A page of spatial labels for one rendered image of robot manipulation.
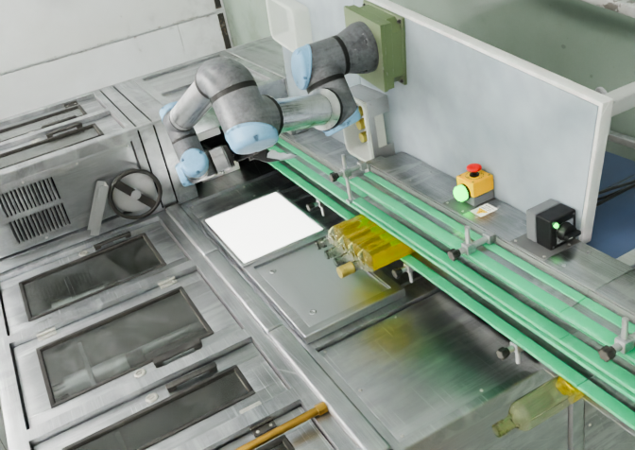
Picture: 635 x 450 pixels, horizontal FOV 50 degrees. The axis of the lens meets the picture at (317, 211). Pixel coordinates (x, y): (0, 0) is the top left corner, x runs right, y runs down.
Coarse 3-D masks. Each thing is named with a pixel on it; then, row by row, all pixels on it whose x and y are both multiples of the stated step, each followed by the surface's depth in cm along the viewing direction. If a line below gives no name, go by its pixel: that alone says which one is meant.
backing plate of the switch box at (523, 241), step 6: (516, 240) 166; (522, 240) 166; (528, 240) 165; (576, 240) 162; (522, 246) 164; (528, 246) 163; (534, 246) 163; (540, 246) 162; (564, 246) 161; (570, 246) 160; (534, 252) 161; (540, 252) 160; (546, 252) 160; (552, 252) 159; (546, 258) 158
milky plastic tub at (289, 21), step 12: (276, 0) 248; (288, 0) 251; (276, 12) 260; (288, 12) 260; (300, 12) 243; (276, 24) 262; (288, 24) 264; (300, 24) 245; (276, 36) 263; (288, 36) 261; (300, 36) 247; (288, 48) 254
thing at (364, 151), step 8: (360, 104) 216; (368, 120) 217; (352, 128) 235; (368, 128) 218; (344, 136) 236; (352, 136) 236; (368, 136) 220; (352, 144) 237; (360, 144) 238; (368, 144) 237; (352, 152) 235; (360, 152) 233; (368, 152) 232; (368, 160) 227
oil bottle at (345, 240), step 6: (372, 222) 212; (360, 228) 210; (366, 228) 209; (372, 228) 209; (378, 228) 208; (348, 234) 208; (354, 234) 207; (360, 234) 207; (366, 234) 206; (342, 240) 206; (348, 240) 205; (342, 246) 205
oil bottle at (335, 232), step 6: (354, 216) 216; (360, 216) 215; (342, 222) 214; (348, 222) 213; (354, 222) 212; (360, 222) 212; (366, 222) 212; (336, 228) 211; (342, 228) 211; (348, 228) 210; (354, 228) 211; (330, 234) 211; (336, 234) 209; (342, 234) 209; (336, 240) 210
